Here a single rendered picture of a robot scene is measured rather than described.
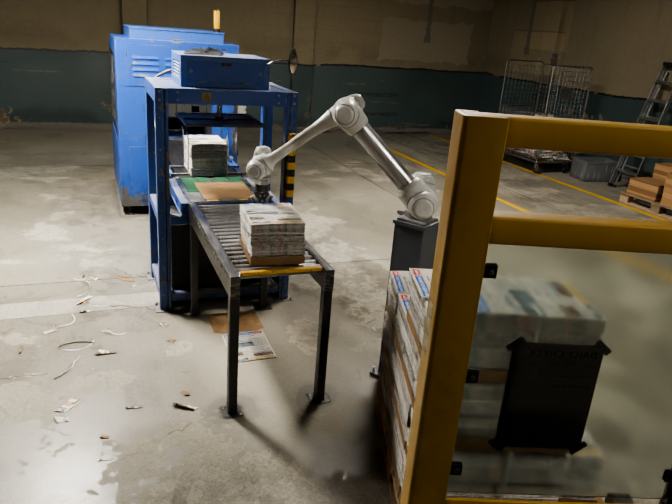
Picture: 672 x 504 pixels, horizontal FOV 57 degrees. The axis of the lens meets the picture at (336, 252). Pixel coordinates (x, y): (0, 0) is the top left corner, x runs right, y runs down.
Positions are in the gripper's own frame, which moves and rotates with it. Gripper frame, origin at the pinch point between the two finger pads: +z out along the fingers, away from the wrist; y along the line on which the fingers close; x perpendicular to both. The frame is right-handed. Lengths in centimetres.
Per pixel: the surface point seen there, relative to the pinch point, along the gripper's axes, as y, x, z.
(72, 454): -105, -62, 93
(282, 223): 0.3, -40.6, -10.0
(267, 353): 9, 6, 92
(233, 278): -27, -51, 14
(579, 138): -1, -233, -89
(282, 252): 0.9, -41.1, 5.7
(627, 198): 597, 286, 84
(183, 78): -29, 95, -67
